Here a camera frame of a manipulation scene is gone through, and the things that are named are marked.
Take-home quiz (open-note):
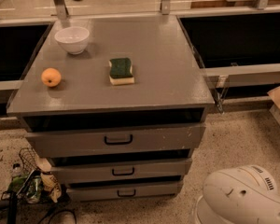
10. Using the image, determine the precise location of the grey top drawer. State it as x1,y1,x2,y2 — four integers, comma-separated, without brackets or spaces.
26,124,205,158

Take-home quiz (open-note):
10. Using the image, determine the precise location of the grey drawer cabinet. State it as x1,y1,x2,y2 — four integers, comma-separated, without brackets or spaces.
7,16,214,189

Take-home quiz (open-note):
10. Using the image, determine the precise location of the black cable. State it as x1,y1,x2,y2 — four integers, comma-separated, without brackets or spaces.
36,203,77,224

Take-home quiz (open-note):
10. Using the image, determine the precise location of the grey middle drawer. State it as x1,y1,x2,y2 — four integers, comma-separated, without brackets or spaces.
51,158,192,184

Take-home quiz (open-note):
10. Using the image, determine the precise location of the metal bracket left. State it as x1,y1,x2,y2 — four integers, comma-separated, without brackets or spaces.
53,0,68,20

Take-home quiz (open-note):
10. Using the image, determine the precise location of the white ceramic bowl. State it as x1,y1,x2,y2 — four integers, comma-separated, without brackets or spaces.
54,26,90,55

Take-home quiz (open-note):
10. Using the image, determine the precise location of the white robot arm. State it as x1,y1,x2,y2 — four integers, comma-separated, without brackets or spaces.
192,165,280,224

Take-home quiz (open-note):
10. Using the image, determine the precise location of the grey bottom drawer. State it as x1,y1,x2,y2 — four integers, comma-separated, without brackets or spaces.
66,180,183,202

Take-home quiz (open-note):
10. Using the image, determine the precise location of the black wire basket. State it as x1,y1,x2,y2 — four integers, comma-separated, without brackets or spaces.
19,147,37,173

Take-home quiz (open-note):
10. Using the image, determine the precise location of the green yellow sponge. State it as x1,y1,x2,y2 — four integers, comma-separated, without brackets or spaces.
109,58,134,86

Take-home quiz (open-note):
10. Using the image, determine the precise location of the orange fruit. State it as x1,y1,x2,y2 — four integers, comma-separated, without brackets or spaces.
41,68,62,88

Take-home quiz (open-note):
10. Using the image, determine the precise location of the clear plastic bottle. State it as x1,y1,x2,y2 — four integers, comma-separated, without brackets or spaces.
11,163,22,179

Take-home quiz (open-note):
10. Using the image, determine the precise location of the green snack bag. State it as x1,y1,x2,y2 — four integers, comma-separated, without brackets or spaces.
7,175,43,203

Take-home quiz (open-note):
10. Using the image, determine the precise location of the grey drawer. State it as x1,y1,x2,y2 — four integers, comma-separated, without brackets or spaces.
26,124,205,158
66,180,183,202
51,158,192,184

